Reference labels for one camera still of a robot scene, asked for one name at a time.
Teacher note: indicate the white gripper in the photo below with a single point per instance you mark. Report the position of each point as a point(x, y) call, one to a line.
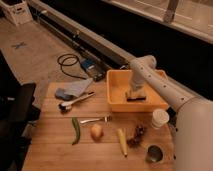
point(135, 88)

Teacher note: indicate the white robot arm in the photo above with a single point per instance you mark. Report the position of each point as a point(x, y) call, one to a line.
point(193, 149)

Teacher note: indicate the yellow plastic tray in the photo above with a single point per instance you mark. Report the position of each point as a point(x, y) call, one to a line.
point(118, 85)

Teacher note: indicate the white paper cup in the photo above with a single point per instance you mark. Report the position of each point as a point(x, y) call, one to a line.
point(159, 118)

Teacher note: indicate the blue power box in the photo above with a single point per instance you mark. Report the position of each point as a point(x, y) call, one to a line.
point(92, 70)

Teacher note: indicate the dark grape bunch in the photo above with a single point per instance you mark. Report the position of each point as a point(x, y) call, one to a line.
point(137, 138)

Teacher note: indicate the yellow corn cob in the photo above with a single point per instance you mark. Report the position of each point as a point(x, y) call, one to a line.
point(122, 140)

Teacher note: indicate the grey blue cloth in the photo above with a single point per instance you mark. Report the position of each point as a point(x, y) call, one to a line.
point(73, 89)

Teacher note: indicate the green chili pepper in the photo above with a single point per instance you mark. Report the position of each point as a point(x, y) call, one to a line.
point(76, 127)

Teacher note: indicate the metal can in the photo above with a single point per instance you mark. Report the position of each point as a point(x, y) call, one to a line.
point(154, 154)

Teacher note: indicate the black chair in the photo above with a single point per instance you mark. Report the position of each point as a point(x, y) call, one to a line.
point(16, 110)

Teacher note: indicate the white cardboard box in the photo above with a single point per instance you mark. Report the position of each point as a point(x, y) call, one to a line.
point(17, 13)

